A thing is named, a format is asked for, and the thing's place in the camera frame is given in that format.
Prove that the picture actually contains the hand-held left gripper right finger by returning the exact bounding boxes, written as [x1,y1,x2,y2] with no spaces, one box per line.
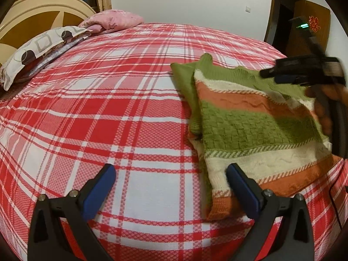
[226,163,316,261]

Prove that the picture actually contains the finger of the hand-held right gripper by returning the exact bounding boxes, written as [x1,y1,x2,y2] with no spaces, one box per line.
[259,55,327,79]
[274,73,327,86]

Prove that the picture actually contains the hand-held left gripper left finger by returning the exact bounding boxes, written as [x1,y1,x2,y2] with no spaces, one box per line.
[28,164,116,261]

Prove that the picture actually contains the green striped knit sweater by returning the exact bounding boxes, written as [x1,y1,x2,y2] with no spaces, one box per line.
[170,54,344,221]

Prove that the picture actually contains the person's right hand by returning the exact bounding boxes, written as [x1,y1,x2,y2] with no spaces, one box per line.
[304,83,348,137]

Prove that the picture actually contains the brown wooden door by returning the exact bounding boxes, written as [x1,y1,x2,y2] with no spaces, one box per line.
[285,0,331,59]

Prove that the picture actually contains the red paper door decoration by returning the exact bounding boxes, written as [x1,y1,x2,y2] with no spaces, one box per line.
[308,15,321,32]

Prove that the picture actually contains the red plaid bed sheet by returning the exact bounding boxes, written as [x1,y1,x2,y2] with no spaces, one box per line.
[0,23,348,261]

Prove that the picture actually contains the grey striped pillow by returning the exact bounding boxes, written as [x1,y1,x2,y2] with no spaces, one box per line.
[20,34,93,80]

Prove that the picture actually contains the grey circle patterned pillow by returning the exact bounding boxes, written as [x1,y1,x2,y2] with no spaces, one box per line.
[0,25,93,92]

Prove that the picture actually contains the pink pillow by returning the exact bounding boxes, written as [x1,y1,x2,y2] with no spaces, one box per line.
[78,9,145,35]

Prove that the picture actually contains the cream and brown headboard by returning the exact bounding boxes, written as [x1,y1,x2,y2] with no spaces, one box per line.
[0,0,97,69]

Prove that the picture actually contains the dark wooden door frame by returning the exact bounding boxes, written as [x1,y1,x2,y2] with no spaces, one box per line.
[265,0,303,50]

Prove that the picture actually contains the black cable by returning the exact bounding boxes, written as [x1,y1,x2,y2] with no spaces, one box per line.
[328,179,348,231]

